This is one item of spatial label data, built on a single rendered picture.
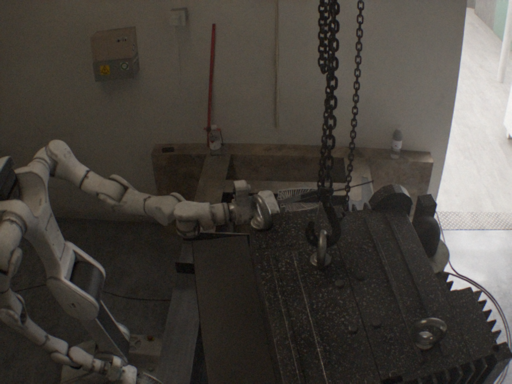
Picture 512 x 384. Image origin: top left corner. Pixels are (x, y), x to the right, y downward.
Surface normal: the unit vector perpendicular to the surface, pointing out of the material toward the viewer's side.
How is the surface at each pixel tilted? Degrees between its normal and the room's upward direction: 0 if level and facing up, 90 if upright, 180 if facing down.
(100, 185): 26
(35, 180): 90
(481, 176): 0
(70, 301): 90
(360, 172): 0
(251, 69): 90
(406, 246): 0
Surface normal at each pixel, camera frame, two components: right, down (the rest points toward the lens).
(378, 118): -0.06, 0.64
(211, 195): -0.02, -0.77
